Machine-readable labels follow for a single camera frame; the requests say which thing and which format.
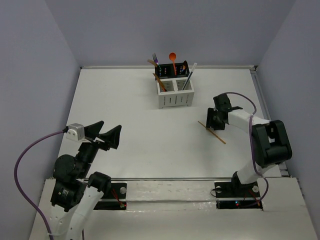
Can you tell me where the orange wooden chopstick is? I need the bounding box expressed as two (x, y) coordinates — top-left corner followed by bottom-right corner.
(197, 120), (227, 145)

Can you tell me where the dark blue chopstick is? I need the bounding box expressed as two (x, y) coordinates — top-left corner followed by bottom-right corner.
(182, 72), (193, 91)

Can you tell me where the gold black-handled knife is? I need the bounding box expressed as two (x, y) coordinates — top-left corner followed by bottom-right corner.
(153, 73), (167, 92)

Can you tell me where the orange plastic spoon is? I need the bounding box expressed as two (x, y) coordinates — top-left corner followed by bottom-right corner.
(169, 52), (177, 76)

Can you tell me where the gold metal fork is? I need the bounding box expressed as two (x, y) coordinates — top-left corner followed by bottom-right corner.
(147, 59), (158, 68)

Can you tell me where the iridescent metal fork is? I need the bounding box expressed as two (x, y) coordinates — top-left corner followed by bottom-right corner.
(152, 53), (161, 69)

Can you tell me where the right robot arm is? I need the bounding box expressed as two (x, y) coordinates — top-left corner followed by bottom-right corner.
(205, 92), (293, 198)

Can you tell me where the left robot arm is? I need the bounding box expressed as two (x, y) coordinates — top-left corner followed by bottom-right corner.
(48, 120), (122, 240)

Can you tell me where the white utensil caddy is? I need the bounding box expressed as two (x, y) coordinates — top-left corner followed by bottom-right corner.
(157, 77), (195, 109)

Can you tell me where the black utensil caddy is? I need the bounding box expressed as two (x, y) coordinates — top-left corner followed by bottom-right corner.
(154, 62), (190, 80)

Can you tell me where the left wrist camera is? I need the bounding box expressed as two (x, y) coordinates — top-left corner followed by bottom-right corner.
(66, 123), (85, 142)

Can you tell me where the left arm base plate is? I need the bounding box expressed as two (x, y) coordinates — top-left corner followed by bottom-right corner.
(94, 182), (127, 211)

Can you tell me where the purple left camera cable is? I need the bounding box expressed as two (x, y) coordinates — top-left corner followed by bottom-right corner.
(14, 127), (87, 240)

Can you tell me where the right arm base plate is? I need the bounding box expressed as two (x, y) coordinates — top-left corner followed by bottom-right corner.
(210, 181), (263, 210)

